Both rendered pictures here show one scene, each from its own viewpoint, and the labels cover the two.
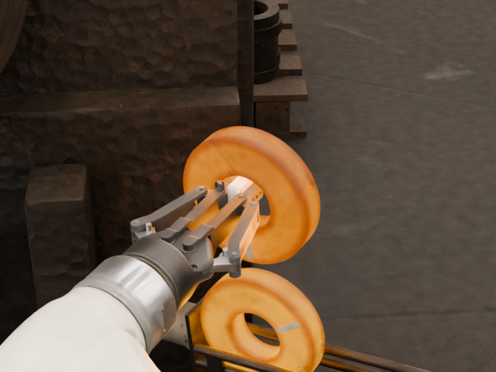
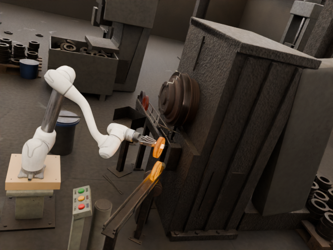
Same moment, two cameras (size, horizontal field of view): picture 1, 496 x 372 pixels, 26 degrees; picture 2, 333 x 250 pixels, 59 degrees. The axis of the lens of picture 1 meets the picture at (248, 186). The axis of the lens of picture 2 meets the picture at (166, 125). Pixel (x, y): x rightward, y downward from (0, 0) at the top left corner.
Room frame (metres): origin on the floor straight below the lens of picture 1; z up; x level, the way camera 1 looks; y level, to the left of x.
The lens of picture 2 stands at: (0.44, -1.79, 1.95)
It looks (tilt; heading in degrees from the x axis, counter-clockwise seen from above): 25 degrees down; 73
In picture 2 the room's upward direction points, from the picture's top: 16 degrees clockwise
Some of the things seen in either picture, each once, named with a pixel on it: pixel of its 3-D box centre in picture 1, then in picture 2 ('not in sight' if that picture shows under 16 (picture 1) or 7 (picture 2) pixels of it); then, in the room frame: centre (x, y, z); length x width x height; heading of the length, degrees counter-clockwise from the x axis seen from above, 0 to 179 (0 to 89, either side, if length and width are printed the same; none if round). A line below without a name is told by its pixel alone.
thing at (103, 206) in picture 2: not in sight; (98, 231); (0.65, -0.20, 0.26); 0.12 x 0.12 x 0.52
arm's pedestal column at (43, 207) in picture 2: not in sight; (30, 197); (0.11, 0.22, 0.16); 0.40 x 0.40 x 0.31; 8
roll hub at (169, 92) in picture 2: not in sight; (165, 97); (1.07, 0.47, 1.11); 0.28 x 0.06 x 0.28; 95
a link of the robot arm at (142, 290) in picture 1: (124, 307); (131, 135); (0.78, 0.11, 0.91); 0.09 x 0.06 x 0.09; 60
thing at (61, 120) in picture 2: not in sight; (62, 133); (0.23, 1.22, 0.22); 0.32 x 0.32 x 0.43
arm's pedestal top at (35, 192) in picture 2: not in sight; (31, 180); (0.11, 0.22, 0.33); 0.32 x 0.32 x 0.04; 8
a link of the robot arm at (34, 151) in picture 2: not in sight; (33, 153); (0.11, 0.23, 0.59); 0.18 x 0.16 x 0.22; 80
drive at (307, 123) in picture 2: not in sight; (279, 136); (2.36, 0.56, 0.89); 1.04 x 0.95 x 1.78; 5
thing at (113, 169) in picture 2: not in sight; (124, 142); (0.88, 0.94, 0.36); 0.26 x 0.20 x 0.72; 130
